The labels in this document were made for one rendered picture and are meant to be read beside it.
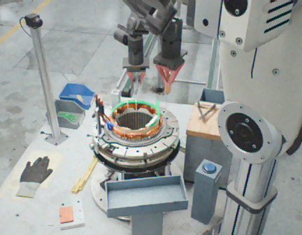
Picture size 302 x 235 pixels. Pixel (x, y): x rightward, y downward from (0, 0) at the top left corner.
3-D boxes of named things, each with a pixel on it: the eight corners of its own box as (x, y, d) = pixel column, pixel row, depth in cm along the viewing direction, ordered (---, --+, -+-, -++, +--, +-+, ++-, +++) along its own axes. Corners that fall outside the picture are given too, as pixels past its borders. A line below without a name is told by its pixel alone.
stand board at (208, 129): (195, 105, 154) (196, 100, 153) (240, 112, 150) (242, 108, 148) (185, 134, 139) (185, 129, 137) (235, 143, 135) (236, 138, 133)
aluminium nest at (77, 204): (59, 205, 145) (58, 201, 143) (82, 201, 146) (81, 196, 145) (61, 230, 136) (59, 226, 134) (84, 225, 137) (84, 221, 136)
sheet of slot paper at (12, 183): (29, 147, 171) (29, 147, 171) (67, 153, 168) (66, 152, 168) (-6, 198, 148) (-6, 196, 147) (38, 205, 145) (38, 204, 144)
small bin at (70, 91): (96, 96, 205) (95, 84, 201) (89, 110, 195) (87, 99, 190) (68, 94, 207) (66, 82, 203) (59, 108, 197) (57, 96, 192)
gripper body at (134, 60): (123, 61, 142) (121, 44, 138) (149, 61, 142) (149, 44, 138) (122, 70, 137) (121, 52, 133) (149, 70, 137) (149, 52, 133)
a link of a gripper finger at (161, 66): (154, 85, 110) (154, 57, 104) (165, 75, 115) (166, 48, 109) (174, 92, 107) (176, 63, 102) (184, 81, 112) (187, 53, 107)
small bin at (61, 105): (87, 114, 192) (85, 102, 188) (77, 130, 182) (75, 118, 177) (57, 110, 195) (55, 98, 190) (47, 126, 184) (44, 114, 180)
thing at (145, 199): (112, 261, 126) (106, 208, 108) (110, 235, 134) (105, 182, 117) (183, 253, 128) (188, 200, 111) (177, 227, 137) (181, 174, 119)
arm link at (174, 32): (173, 22, 95) (187, 16, 98) (154, 14, 99) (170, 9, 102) (171, 46, 99) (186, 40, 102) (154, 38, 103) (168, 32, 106)
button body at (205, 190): (190, 217, 140) (195, 171, 125) (198, 205, 145) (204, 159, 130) (207, 225, 138) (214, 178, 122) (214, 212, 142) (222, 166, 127)
